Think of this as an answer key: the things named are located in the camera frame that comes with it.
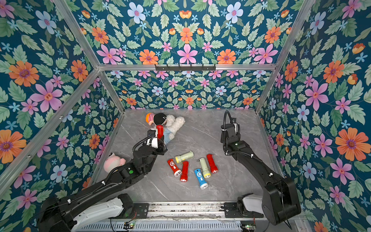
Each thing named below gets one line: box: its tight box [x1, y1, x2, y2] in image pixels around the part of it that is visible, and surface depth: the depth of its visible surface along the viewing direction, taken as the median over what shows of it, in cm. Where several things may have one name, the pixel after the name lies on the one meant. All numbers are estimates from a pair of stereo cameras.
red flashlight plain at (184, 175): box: [179, 160, 189, 183], surface depth 87 cm
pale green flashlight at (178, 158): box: [174, 150, 195, 164], surface depth 94 cm
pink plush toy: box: [103, 152, 127, 174], surface depth 85 cm
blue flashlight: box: [194, 168, 209, 190], surface depth 84 cm
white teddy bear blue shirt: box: [163, 114, 186, 145], surface depth 101 cm
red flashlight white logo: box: [167, 158, 182, 177], surface depth 88 cm
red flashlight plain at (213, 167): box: [206, 153, 219, 174], surface depth 91 cm
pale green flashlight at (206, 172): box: [198, 157, 212, 179], surface depth 88 cm
